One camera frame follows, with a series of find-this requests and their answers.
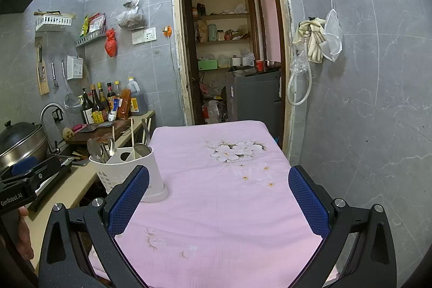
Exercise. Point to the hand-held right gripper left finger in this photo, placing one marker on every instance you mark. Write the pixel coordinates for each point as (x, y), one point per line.
(130, 200)

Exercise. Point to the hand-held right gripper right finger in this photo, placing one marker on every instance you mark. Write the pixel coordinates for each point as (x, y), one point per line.
(308, 203)

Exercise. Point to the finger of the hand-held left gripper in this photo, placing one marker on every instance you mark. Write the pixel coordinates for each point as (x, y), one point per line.
(40, 199)
(25, 165)

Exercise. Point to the white plastic utensil holder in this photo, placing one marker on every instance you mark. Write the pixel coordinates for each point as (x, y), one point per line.
(155, 173)

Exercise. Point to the metal spoon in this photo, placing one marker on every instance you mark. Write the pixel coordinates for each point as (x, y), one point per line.
(93, 148)
(111, 143)
(141, 149)

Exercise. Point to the metal fork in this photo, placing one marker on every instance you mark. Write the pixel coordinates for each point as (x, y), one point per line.
(105, 153)

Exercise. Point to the person's left hand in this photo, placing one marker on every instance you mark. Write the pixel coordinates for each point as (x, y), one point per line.
(24, 230)

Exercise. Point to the metal wok with lid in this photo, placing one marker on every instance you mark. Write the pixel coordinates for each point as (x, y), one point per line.
(20, 143)

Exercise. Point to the yellow scrubber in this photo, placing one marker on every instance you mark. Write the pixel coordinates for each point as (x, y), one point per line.
(68, 133)

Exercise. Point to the metal faucet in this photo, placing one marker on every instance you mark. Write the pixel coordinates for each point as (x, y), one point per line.
(45, 112)

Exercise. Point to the wooden cutting board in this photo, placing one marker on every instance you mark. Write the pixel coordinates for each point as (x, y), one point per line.
(101, 136)

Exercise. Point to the hanging metal strainer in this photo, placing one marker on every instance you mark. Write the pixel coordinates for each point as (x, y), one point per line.
(69, 104)

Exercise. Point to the kitchen cleaver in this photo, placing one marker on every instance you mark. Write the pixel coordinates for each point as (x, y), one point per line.
(94, 128)

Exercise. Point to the dark bottle white label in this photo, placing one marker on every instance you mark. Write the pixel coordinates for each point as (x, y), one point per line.
(87, 111)

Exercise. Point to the wooden knife holder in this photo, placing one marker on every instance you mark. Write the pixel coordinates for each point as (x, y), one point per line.
(43, 78)

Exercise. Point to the pink floral cloth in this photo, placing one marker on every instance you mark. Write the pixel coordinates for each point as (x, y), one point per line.
(219, 207)

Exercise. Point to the white and blue tube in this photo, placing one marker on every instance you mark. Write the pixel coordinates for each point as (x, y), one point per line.
(116, 111)

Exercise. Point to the hanging metal peeler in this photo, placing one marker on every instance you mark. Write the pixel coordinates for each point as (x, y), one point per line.
(55, 77)

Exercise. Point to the orange sauce pouch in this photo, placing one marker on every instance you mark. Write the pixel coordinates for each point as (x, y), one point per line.
(125, 105)

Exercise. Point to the dark sauce bottle yellow cap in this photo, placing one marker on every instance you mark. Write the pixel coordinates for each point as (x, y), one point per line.
(102, 99)

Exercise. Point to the large cooking oil jug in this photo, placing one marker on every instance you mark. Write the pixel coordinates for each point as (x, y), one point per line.
(136, 95)

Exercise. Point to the sauce bottle red label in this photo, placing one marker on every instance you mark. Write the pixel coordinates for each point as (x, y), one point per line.
(111, 95)

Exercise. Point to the clear bottle yellow cap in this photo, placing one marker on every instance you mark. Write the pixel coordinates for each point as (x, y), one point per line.
(117, 89)

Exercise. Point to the metal bowl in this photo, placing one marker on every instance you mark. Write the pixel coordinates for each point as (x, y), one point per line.
(272, 64)

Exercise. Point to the red cup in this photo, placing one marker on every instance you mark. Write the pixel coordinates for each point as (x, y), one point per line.
(260, 66)

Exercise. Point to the red plastic bag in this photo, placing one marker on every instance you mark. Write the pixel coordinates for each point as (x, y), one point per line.
(111, 44)

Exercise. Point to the yellow snack packet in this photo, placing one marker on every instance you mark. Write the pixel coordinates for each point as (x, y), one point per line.
(84, 26)

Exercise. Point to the green box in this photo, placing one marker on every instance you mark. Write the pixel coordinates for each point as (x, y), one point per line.
(207, 65)

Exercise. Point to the red and white snack packet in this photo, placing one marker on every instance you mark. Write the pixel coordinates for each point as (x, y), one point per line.
(97, 22)

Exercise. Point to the cream rubber gloves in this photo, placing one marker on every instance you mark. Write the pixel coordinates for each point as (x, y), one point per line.
(312, 38)

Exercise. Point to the white mesh bag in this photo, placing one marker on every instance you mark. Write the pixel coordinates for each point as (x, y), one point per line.
(332, 31)

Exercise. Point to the clear bag of dried goods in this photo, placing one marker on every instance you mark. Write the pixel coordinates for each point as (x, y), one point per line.
(132, 18)

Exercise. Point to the wooden shelving unit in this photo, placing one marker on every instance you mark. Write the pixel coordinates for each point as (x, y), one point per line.
(222, 42)

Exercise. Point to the green jar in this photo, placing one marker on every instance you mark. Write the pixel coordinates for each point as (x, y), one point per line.
(212, 32)

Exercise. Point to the black wall outlet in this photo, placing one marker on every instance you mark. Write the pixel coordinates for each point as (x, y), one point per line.
(58, 115)

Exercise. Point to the white wall box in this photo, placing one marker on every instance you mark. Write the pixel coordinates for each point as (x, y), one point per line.
(75, 67)

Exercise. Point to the metal wall shelf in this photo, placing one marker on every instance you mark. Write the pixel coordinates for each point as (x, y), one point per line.
(91, 38)

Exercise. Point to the white wall basket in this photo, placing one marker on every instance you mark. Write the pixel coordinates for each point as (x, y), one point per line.
(52, 23)

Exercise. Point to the white wall socket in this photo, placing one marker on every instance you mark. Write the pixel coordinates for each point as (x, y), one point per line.
(144, 35)

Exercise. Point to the cream door frame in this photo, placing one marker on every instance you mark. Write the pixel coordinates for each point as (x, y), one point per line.
(178, 38)

